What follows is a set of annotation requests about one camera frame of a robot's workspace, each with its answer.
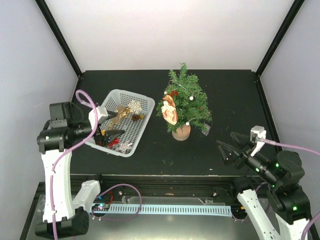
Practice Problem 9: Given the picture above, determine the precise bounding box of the white plastic basket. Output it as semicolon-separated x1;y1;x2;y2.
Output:
86;89;155;158

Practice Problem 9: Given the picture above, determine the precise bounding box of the white ball light string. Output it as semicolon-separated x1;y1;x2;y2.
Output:
162;81;211;136

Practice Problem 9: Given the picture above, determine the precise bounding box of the small green christmas tree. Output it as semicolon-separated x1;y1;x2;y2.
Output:
156;62;212;141

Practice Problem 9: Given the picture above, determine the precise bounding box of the wooden bauble ornament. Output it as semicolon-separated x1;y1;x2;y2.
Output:
161;95;178;125

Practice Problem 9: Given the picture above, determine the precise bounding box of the red berry sprig ornament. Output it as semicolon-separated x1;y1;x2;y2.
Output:
170;90;178;97

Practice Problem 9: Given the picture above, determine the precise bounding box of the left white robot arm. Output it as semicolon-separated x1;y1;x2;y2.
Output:
35;102;124;240

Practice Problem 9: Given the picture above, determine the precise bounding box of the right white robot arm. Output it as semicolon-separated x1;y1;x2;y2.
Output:
217;126;320;240

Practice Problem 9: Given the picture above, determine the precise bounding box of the red bow ornament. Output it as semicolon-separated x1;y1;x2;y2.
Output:
107;138;120;149

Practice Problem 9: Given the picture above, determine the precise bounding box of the silver star ornament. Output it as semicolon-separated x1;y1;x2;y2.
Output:
115;140;133;154

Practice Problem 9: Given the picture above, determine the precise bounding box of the white wooden snowflake ornament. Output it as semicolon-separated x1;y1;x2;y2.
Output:
128;100;142;115

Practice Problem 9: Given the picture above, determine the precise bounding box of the small circuit board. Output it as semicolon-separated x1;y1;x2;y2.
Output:
91;203;110;211

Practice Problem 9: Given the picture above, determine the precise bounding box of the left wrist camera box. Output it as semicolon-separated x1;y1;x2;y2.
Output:
88;106;109;130

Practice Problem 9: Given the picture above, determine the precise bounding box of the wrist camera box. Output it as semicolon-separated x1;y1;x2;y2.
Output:
88;106;109;130
249;125;267;157

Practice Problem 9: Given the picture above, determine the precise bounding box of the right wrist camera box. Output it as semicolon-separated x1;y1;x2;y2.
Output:
249;125;267;157

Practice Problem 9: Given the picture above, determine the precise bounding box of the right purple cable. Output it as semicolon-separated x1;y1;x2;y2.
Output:
231;138;320;240

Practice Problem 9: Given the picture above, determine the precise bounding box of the purple cable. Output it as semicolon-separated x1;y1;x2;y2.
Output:
231;138;320;240
49;89;143;240

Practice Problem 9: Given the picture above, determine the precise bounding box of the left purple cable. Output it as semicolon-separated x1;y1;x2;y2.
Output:
49;89;143;240

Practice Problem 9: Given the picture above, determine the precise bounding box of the light blue cable duct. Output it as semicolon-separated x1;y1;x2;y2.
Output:
93;203;232;217

